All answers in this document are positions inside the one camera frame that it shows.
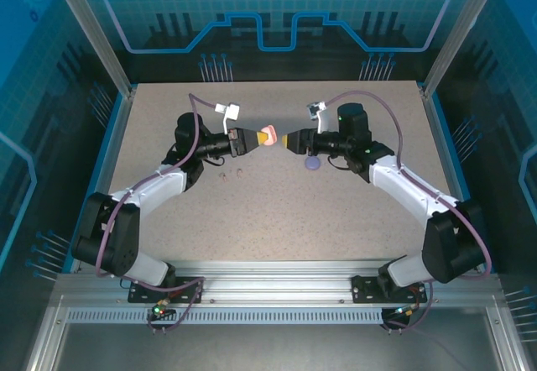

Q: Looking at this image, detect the aluminium lower frame bar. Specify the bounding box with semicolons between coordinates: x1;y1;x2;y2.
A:
23;295;70;371
484;303;529;371

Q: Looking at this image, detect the aluminium frame post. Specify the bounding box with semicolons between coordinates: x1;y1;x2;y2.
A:
420;0;507;97
44;0;138;97

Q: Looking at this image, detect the aluminium mounting rail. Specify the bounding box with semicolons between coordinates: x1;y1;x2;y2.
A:
56;259;507;310

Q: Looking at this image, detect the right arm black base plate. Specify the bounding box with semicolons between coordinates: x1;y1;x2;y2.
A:
351;274;429;305

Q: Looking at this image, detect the grey metal tray panel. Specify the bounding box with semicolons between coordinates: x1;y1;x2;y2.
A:
52;323;503;371

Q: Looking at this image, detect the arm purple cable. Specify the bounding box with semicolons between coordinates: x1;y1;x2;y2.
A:
326;89;493;335
96;92;219;335

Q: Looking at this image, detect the blue table edge strip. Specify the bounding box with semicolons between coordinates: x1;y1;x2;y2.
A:
61;91;132;274
430;91;497;274

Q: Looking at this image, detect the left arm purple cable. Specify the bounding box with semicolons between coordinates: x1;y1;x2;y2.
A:
96;92;219;335

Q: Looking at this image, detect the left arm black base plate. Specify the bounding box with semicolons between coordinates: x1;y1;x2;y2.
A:
128;275;206;305

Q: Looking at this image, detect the small LED circuit board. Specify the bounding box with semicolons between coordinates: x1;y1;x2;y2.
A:
146;298;177;321
381;303;422;326

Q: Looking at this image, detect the pale pink earbud charging case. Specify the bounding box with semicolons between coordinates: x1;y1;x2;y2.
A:
258;124;279;149

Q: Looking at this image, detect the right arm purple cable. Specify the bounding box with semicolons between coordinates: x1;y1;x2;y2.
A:
326;89;493;335

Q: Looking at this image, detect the slotted grey cable duct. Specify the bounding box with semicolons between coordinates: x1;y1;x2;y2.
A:
65;308;386;326

